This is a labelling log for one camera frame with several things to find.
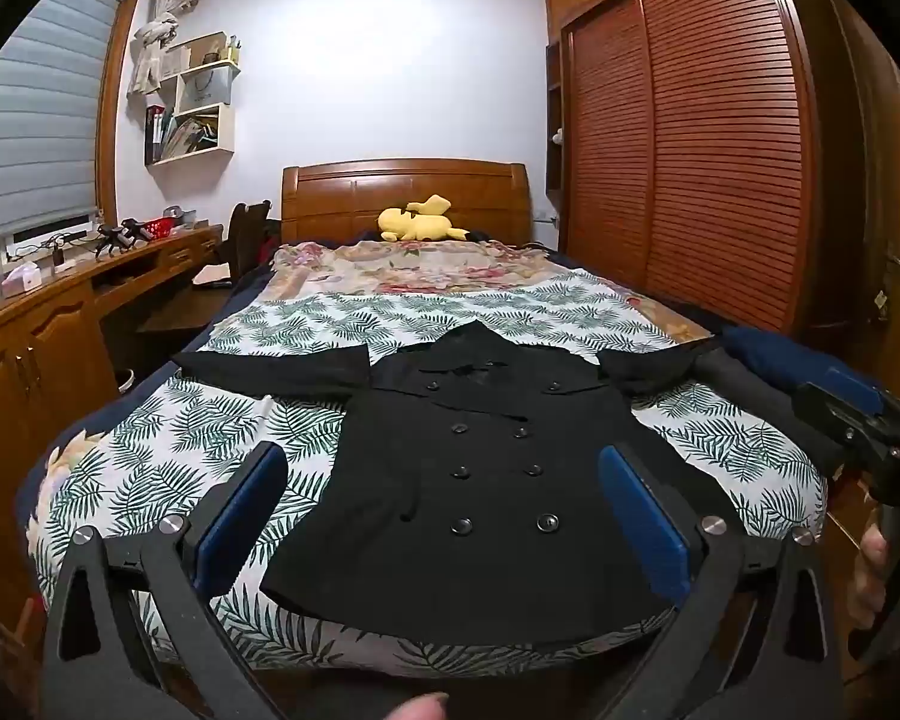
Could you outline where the grey window blind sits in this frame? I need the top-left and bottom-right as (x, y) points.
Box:
(0, 0), (132, 248)

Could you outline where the wooden door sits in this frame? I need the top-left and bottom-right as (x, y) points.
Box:
(825, 0), (900, 466)

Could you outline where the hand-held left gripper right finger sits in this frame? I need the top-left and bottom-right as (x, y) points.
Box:
(598, 444), (845, 720)

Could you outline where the white cloth doll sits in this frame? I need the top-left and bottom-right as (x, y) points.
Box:
(130, 13), (178, 95)

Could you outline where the floral blanket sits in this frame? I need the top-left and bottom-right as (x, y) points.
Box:
(270, 240), (713, 346)

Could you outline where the person's left hand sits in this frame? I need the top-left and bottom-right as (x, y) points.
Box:
(388, 694), (451, 720)

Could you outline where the black tool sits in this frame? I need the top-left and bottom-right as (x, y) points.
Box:
(94, 218), (152, 257)

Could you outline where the wooden bed headboard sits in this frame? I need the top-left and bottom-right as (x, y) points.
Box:
(281, 159), (533, 245)

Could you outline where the wooden desk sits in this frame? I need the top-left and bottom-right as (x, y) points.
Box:
(0, 223), (230, 616)

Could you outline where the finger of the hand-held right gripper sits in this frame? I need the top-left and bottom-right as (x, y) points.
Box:
(823, 366), (900, 421)
(791, 382), (882, 460)

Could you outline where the black double-breasted coat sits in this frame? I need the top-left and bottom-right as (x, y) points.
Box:
(171, 320), (721, 650)

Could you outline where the yellow plush toy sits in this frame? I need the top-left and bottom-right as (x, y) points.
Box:
(377, 195), (470, 243)

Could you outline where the navy blue folded cloth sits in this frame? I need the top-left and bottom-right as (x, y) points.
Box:
(724, 326), (882, 407)

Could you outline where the dark wooden chair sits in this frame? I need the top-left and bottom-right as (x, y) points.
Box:
(229, 200), (273, 283)

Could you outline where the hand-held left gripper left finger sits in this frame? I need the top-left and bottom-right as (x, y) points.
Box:
(43, 441), (290, 720)

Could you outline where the person's right hand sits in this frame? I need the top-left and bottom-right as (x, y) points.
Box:
(847, 529), (890, 628)

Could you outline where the white wall shelf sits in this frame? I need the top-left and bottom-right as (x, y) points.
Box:
(144, 31), (242, 167)

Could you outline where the wooden slatted wardrobe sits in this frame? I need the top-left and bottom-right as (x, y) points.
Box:
(546, 0), (826, 338)

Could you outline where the grey folded cloth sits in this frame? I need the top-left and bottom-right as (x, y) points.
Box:
(694, 349), (848, 466)

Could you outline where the leaf print bed sheet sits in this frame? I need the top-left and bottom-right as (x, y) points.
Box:
(34, 274), (830, 680)

